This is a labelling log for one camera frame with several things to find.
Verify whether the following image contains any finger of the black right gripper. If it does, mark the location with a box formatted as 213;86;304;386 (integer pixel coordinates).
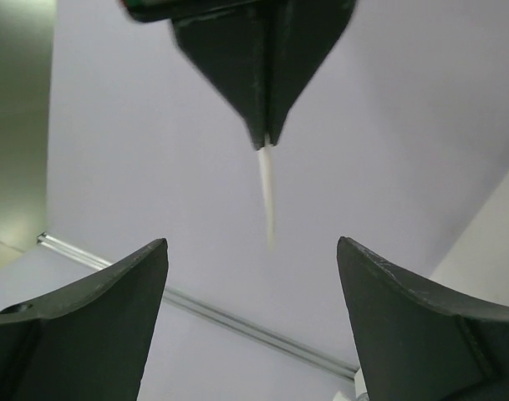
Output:
172;3;266;150
266;0;357;145

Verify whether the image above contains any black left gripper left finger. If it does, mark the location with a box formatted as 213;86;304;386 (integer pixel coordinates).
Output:
0;239;169;400

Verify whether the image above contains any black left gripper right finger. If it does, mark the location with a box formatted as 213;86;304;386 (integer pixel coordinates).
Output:
337;237;509;400

